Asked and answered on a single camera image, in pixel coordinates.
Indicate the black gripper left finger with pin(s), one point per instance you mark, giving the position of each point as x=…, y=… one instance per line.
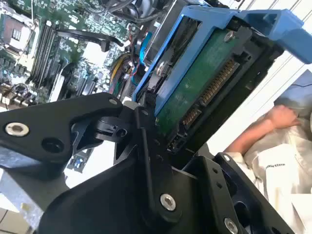
x=48, y=126

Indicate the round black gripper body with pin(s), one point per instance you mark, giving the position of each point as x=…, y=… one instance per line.
x=102, y=209

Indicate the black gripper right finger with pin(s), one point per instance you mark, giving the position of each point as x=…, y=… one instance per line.
x=209, y=175

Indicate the person's bare hand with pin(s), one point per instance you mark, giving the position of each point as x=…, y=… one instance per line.
x=282, y=117

